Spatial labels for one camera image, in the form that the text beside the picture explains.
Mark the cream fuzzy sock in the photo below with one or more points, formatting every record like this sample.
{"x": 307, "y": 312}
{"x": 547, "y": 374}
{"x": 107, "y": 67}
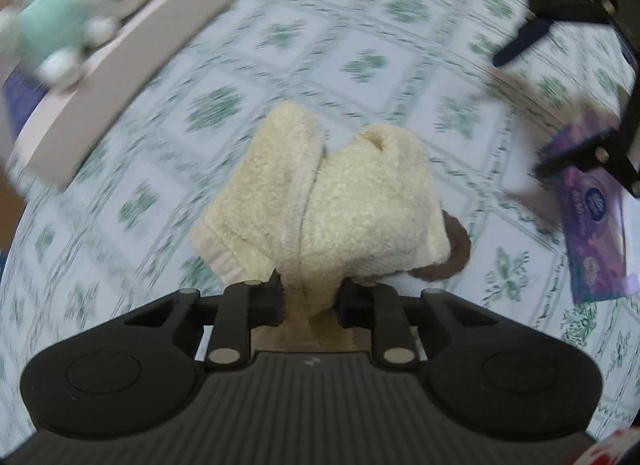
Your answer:
{"x": 360, "y": 205}

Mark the red and white cloth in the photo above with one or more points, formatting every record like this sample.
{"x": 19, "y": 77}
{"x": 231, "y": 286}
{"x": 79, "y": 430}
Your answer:
{"x": 617, "y": 450}

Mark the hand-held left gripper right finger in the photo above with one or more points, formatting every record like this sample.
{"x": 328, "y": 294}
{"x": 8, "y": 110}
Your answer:
{"x": 345, "y": 305}

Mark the purple tissue packet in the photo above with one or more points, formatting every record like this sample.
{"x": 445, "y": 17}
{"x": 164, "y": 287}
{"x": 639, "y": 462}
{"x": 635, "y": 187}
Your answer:
{"x": 595, "y": 230}

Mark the white and mint plush toy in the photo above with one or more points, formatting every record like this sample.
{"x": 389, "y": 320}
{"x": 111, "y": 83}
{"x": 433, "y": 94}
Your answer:
{"x": 60, "y": 10}

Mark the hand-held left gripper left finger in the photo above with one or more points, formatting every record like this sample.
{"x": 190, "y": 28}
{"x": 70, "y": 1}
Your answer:
{"x": 277, "y": 300}

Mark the dark blue flat box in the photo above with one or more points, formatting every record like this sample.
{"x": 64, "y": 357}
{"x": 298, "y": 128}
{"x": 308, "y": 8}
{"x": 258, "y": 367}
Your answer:
{"x": 12, "y": 92}

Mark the flat white box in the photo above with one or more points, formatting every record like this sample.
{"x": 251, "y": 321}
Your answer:
{"x": 125, "y": 75}

